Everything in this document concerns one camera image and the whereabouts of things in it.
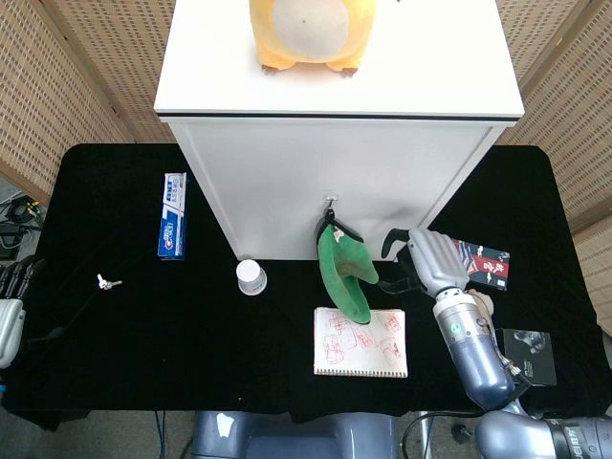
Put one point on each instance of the white cabinet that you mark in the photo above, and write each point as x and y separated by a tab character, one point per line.
334	110

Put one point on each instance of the yellow plush toy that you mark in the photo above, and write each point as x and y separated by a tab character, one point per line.
311	33

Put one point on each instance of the small silver keys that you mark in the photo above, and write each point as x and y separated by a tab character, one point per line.
107	283

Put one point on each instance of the blue toothpaste box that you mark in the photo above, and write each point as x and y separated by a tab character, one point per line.
172	220

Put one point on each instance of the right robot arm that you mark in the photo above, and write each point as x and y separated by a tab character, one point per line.
478	358

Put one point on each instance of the spiral notebook with red sketches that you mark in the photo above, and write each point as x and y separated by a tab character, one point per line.
363	356

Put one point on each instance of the black headphone box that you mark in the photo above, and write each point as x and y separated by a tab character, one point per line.
533	356

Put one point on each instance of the blue-grey robot torso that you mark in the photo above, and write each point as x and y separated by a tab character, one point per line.
296	437

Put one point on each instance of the black tablecloth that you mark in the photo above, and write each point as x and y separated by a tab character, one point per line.
191	344

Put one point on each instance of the metal cabinet hook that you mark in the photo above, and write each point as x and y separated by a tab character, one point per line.
330	201

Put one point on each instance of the white paper cup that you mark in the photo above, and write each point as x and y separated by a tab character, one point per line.
251	277

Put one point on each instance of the small beige cloth lump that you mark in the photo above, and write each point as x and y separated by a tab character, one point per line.
484	301

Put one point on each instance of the wicker folding screen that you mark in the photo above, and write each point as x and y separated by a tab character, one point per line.
564	95
62	81

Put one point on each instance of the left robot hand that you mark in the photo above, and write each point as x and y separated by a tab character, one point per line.
9	325

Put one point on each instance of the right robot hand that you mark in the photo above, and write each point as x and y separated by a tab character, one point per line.
437	260

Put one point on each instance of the red and black card box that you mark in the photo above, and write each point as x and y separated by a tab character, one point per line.
487	268

